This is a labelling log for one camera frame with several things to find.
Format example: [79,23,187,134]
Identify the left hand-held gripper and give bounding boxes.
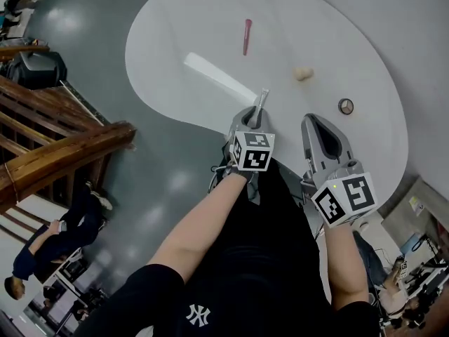
[225,105,276,173]

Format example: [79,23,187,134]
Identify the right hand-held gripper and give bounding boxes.
[300,113,379,228]

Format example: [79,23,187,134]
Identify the small clear silver tube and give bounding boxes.
[254,88,270,119]

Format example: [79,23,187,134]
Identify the beige makeup sponge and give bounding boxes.
[293,66,314,81]

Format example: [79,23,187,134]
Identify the pink lip gloss tube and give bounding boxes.
[242,18,253,56]

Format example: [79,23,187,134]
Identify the person's right forearm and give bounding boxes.
[321,221,371,312]

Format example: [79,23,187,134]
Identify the person's left forearm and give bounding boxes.
[147,172,253,284]

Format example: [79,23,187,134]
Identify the white kidney-shaped table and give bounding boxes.
[125,0,410,220]

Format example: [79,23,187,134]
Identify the person's black trousers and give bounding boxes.
[210,152,319,259]

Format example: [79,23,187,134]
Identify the grey wooden cabinet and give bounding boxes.
[380,176,449,245]

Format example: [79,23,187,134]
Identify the yellow white paper label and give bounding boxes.
[408,197,425,217]

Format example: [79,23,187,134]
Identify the blue plastic bin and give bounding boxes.
[399,233,425,256]

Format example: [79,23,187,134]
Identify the person's black t-shirt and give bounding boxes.
[73,230,382,337]

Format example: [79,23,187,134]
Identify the brown wooden stair railing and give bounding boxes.
[0,46,138,213]

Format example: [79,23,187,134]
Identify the black bag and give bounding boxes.
[6,50,67,91]

